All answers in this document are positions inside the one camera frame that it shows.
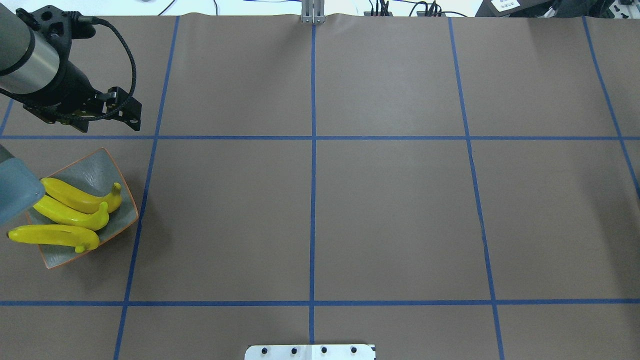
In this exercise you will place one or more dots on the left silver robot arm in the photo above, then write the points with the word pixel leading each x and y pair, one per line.
pixel 36 70

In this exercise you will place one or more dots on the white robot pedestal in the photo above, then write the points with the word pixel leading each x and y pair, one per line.
pixel 311 352

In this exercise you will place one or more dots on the blue square plate orange rim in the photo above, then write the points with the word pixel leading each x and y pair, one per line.
pixel 93 174

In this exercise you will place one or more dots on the yellow banana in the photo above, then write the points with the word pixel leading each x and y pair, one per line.
pixel 63 214
pixel 79 200
pixel 80 238

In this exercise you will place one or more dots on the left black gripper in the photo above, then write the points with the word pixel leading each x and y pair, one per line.
pixel 71 83

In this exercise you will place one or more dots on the aluminium frame post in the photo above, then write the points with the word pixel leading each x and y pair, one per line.
pixel 313 12

